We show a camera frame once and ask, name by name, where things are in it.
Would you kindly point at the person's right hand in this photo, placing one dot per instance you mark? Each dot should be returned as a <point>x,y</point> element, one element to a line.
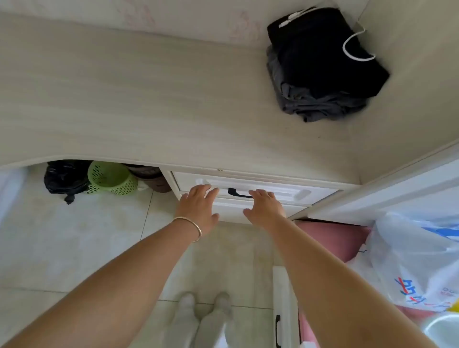
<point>267,211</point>

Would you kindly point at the person's left hand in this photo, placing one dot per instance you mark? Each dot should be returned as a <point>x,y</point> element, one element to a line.
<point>199,206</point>

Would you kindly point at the white drawer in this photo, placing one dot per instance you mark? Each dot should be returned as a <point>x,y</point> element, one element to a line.
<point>294,193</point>

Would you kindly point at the person's right forearm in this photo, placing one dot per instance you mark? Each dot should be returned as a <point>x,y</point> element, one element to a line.
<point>340,297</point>

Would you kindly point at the person's left forearm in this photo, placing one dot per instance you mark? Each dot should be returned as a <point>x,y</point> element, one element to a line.
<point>107,297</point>

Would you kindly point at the person's right foot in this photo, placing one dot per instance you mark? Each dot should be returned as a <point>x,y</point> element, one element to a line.
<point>215,319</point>

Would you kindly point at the person's foot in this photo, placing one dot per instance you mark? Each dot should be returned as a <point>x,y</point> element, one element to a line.
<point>215,319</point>
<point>184,322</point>

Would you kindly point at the person's left foot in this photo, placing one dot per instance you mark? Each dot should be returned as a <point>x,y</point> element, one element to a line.
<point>184,322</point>

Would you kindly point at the black plastic bag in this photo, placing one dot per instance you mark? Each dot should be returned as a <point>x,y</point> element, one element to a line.
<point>64,179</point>

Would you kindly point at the white blue-printed plastic bag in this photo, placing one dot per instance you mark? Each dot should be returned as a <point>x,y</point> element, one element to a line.
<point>412,258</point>

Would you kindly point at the brown plastic bin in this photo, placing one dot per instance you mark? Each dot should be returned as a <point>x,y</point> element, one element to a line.
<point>154,181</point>

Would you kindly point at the pink bedding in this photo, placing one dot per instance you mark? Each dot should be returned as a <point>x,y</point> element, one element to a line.
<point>333,236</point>

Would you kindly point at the white cabinet door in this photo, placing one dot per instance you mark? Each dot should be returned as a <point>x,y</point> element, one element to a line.
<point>287,297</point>

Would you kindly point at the green plastic basket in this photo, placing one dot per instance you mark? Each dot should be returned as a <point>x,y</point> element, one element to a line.
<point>107,177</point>

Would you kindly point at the black folded garment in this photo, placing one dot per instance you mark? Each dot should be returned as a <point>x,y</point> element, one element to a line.
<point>322,53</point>

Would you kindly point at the yellow plastic item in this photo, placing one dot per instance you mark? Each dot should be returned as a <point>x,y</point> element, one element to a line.
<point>454,306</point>

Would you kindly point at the white round container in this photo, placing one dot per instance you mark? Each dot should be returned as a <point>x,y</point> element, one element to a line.
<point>444,333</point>

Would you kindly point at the white wardrobe frame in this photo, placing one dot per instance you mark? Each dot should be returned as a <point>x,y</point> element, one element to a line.
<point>394,193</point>

